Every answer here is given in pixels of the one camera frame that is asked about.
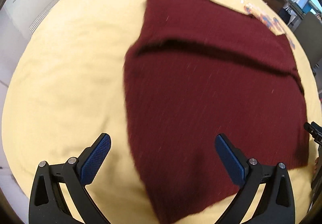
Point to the yellow printed blanket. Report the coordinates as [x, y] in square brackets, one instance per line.
[63, 75]

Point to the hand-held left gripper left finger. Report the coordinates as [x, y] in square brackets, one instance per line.
[96, 158]

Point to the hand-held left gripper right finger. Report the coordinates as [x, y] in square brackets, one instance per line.
[230, 161]

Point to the dark red knitted sweater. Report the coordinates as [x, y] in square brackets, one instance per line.
[201, 88]

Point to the person's right hand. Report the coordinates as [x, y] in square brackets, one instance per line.
[316, 167]

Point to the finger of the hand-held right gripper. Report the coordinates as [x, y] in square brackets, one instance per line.
[313, 127]

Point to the white wardrobe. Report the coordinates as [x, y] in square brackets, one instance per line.
[30, 0]

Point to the dark tote bag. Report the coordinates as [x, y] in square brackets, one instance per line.
[285, 14]

